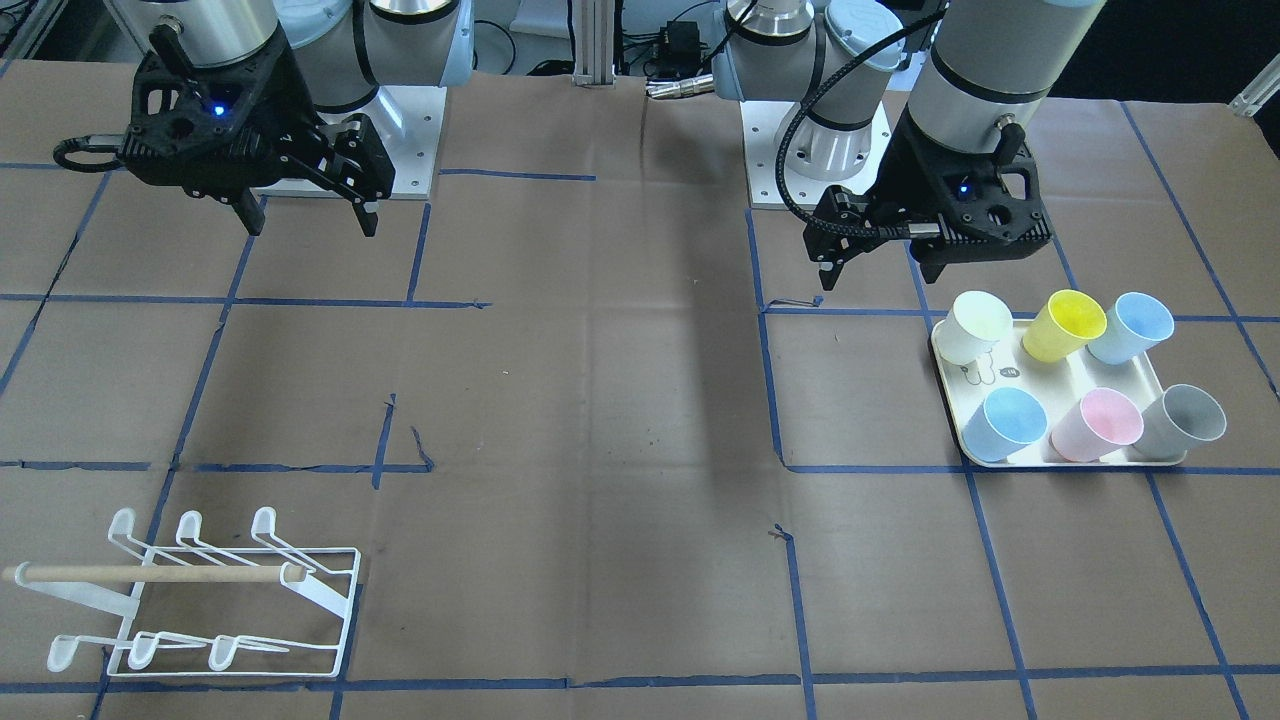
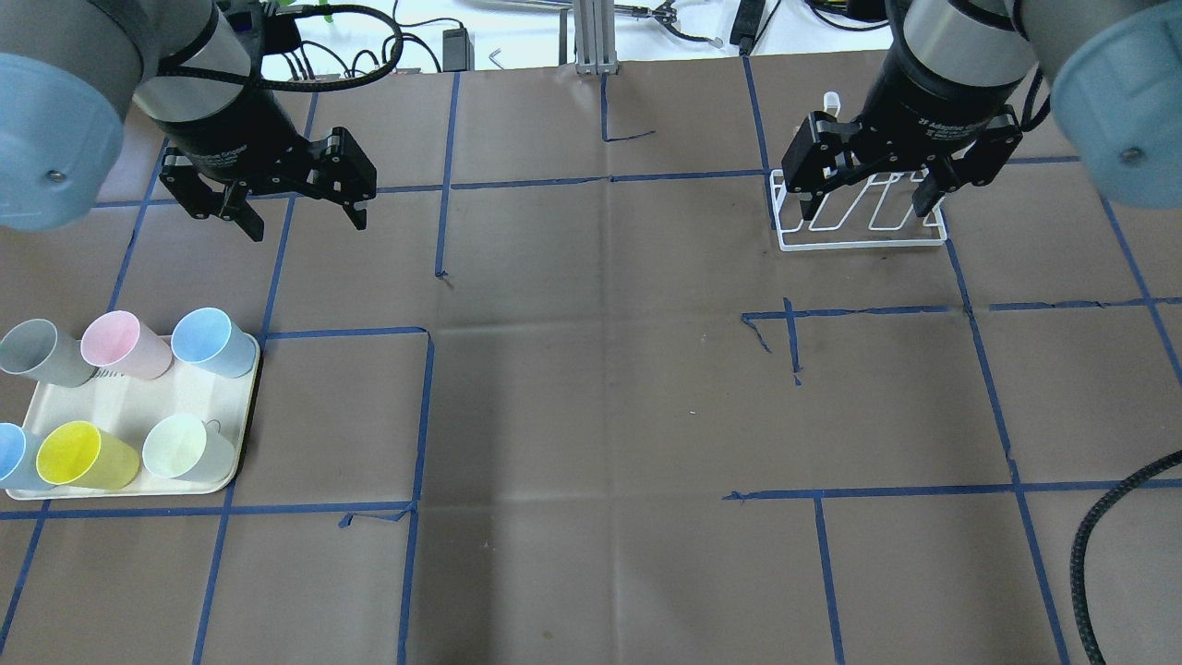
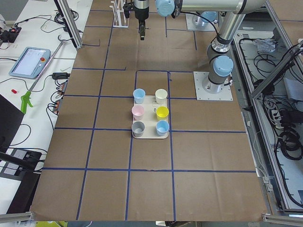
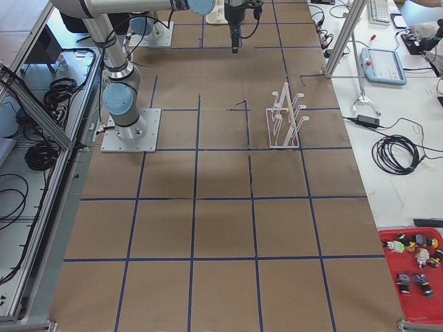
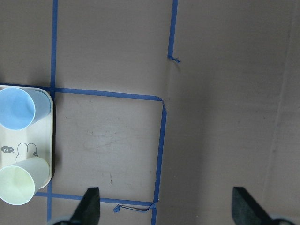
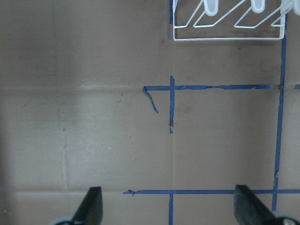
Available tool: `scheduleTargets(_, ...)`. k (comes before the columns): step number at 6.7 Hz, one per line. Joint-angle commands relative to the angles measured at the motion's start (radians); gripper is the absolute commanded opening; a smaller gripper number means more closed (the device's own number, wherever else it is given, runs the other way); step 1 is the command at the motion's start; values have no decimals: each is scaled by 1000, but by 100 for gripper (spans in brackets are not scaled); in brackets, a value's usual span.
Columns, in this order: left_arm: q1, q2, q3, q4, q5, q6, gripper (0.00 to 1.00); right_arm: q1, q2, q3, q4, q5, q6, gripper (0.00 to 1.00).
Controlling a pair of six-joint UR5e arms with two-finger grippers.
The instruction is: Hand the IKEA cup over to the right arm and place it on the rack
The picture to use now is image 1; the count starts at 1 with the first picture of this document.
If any light blue cup front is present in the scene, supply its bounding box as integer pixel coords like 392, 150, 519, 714
961, 387, 1048, 462

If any grey ikea cup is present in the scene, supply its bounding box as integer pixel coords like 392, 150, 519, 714
1133, 384, 1228, 460

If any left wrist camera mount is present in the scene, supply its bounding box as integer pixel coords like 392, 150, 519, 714
868, 113, 1053, 265

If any pink ikea cup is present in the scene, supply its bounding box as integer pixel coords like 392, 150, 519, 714
1050, 387, 1146, 462

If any white wire cup rack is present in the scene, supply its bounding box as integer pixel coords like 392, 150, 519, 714
4, 506, 362, 680

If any black power adapter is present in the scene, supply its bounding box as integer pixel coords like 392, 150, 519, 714
650, 20, 703, 79

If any light blue cup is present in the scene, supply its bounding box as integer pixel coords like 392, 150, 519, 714
961, 387, 1048, 462
1085, 292, 1176, 365

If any light blue cup rear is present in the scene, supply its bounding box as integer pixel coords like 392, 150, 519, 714
1085, 292, 1176, 365

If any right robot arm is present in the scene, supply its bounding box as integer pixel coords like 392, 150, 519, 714
113, 1, 474, 236

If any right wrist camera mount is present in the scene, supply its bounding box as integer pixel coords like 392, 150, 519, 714
52, 24, 323, 201

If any white ikea cup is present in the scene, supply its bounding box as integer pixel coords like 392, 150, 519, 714
934, 290, 1012, 366

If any yellow ikea cup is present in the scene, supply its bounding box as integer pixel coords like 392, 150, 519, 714
1021, 290, 1108, 363

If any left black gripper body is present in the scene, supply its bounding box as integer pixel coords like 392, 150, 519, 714
804, 186, 911, 263

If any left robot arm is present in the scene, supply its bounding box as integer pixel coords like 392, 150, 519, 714
709, 1, 1102, 290

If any cream serving tray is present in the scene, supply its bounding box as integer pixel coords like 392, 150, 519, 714
931, 319, 1165, 470

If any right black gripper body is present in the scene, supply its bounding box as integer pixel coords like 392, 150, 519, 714
262, 113, 396, 201

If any aluminium frame post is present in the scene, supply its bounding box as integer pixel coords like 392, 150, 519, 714
567, 0, 622, 87

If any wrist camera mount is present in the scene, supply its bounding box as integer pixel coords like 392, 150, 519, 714
868, 113, 1053, 265
52, 24, 323, 201

